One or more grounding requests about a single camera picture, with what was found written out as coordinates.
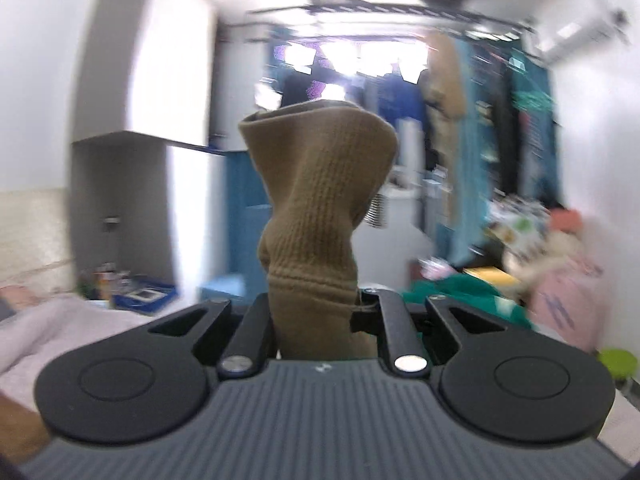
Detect orange box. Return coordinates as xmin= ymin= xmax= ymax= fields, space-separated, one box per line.
xmin=547 ymin=208 xmax=583 ymax=233

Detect black white striped hanging garment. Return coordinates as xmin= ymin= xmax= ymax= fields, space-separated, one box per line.
xmin=365 ymin=195 xmax=384 ymax=229

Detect green fleece garment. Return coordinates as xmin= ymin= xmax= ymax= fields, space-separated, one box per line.
xmin=405 ymin=275 xmax=533 ymax=332

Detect hanging clothes on rack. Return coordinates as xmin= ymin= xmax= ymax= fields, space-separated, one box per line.
xmin=435 ymin=40 xmax=503 ymax=267

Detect beige hanging garment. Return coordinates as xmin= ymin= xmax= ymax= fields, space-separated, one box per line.
xmin=425 ymin=32 xmax=468 ymax=221

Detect blue tray with small bottles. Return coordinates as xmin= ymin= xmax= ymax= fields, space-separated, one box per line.
xmin=80 ymin=265 xmax=178 ymax=311

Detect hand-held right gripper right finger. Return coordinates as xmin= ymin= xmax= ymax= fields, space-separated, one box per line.
xmin=350 ymin=287 xmax=546 ymax=377

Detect brown hoodie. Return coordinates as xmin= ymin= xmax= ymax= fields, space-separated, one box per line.
xmin=239 ymin=101 xmax=399 ymax=361

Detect blue white hanging jacket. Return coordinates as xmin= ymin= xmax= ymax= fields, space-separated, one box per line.
xmin=375 ymin=80 xmax=426 ymax=171

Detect white spotted print pillow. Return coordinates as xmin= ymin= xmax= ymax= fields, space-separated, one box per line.
xmin=487 ymin=205 xmax=546 ymax=246

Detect grey white wardrobe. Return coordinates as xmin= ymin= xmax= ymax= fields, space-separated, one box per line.
xmin=70 ymin=0 xmax=221 ymax=281

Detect cream quilted headboard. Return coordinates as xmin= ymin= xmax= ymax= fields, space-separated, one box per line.
xmin=0 ymin=187 xmax=76 ymax=286

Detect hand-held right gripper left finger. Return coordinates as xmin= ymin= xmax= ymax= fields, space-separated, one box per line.
xmin=107 ymin=292 xmax=276 ymax=381

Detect green stool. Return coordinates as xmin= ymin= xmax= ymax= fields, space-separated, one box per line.
xmin=597 ymin=349 xmax=639 ymax=391

